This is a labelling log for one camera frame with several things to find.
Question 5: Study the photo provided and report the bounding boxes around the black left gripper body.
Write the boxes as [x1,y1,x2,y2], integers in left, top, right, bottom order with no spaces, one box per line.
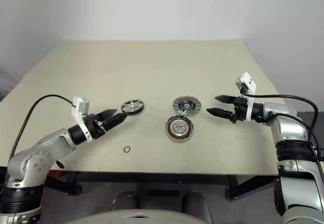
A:
[83,112,106,139]

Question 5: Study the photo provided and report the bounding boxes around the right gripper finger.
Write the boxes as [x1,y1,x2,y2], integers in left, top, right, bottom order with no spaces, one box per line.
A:
[214,95,238,105]
[206,107,233,121]

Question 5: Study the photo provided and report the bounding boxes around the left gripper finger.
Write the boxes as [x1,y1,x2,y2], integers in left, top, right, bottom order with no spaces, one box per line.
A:
[102,113,128,132]
[97,108,118,121]

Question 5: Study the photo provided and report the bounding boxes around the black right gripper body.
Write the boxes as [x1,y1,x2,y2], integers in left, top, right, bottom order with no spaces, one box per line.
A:
[230,95,249,124]

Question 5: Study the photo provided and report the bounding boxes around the silver spoked motor rotor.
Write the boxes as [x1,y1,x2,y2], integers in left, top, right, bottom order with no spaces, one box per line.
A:
[120,99,145,115]

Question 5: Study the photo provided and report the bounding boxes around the motor end cover with circuit board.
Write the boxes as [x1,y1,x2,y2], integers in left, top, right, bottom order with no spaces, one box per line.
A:
[172,95,202,118]

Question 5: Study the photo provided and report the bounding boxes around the motor stator with copper coils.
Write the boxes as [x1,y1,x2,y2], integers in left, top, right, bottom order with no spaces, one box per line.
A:
[165,115,195,143]

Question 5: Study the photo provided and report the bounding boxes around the dark rounded shape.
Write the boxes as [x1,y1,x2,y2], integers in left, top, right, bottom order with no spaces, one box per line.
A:
[112,191,139,211]
[183,190,210,217]

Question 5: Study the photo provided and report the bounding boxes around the grey robot torso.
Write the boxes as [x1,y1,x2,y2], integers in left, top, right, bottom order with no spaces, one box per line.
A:
[62,208,204,224]

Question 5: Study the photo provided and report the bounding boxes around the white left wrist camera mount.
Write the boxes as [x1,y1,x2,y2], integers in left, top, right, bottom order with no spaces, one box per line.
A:
[70,96,93,141]

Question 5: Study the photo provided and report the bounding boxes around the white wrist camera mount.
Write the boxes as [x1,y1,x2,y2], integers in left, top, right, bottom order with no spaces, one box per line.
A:
[70,96,93,141]
[234,71,257,122]

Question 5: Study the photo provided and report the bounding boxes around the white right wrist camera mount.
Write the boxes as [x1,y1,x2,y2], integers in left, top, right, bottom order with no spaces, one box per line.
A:
[234,71,257,122]

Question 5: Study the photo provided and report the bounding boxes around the black table frame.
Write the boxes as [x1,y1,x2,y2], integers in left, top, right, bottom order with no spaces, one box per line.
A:
[44,170,280,201]

